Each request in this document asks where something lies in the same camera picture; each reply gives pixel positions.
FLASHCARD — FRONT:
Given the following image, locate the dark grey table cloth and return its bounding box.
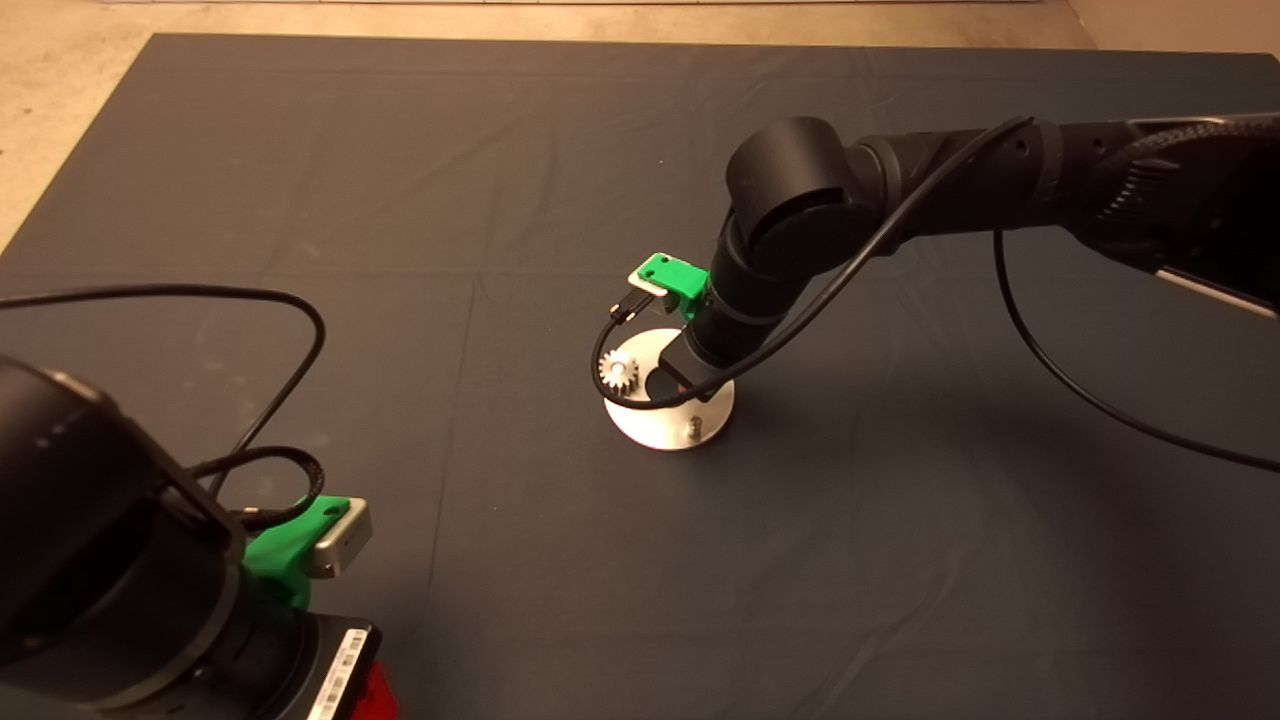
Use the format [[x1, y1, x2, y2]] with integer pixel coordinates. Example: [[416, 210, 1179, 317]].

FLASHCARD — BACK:
[[0, 33, 1280, 720]]

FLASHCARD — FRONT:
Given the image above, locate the round metal carrier plate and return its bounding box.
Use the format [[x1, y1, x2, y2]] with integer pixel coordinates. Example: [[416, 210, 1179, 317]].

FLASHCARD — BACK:
[[602, 329, 736, 451]]

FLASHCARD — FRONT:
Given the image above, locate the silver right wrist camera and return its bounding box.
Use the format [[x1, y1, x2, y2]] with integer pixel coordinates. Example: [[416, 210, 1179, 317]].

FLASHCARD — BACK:
[[627, 266, 673, 313]]

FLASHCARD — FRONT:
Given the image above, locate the braided black arm cable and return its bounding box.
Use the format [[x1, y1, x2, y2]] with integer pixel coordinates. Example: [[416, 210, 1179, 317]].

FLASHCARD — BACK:
[[188, 446, 328, 532], [1095, 118, 1280, 241]]

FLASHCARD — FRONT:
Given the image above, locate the black hanging right arm cable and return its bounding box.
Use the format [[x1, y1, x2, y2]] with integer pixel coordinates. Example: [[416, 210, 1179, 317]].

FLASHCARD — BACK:
[[992, 230, 1280, 474]]

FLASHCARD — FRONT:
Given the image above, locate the green right camera mount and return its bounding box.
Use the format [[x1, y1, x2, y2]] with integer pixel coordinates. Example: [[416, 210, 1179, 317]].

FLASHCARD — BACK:
[[637, 252, 712, 324]]

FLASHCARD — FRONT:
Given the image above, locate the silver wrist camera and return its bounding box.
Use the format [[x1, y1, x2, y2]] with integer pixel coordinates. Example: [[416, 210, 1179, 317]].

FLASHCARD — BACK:
[[310, 499, 374, 580], [627, 266, 673, 313]]

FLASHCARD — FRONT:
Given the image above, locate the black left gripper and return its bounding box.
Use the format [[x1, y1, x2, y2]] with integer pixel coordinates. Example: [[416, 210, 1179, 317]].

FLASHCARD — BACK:
[[300, 612, 400, 720]]

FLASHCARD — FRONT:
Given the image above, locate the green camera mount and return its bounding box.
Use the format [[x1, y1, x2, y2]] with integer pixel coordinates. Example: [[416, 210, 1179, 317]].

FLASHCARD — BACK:
[[243, 497, 352, 611], [637, 252, 712, 324]]

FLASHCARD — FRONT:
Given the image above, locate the green left camera mount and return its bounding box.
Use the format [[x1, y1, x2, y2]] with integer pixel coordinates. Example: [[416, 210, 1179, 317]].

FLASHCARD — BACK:
[[243, 497, 352, 611]]

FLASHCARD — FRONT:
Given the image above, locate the braided black left arm cable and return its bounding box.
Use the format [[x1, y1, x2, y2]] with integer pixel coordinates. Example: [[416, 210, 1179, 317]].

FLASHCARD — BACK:
[[188, 446, 328, 532]]

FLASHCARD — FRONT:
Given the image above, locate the braided black right arm cable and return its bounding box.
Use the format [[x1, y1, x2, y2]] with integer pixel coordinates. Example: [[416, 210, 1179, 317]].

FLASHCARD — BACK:
[[1095, 118, 1280, 241]]

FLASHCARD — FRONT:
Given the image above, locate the steel planetary gear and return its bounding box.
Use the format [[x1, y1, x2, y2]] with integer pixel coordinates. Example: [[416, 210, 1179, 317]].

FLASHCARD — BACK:
[[598, 352, 641, 398]]

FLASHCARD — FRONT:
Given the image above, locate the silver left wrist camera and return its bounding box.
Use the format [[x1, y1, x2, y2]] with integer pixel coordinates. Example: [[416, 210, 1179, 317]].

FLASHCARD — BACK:
[[310, 499, 374, 580]]

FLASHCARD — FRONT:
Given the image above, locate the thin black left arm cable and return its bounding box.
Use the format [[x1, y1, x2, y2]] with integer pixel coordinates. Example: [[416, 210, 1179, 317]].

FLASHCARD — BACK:
[[0, 285, 328, 498]]

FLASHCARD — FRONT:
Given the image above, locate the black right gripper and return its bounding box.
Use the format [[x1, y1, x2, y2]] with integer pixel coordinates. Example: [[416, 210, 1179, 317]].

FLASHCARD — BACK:
[[660, 338, 739, 402]]

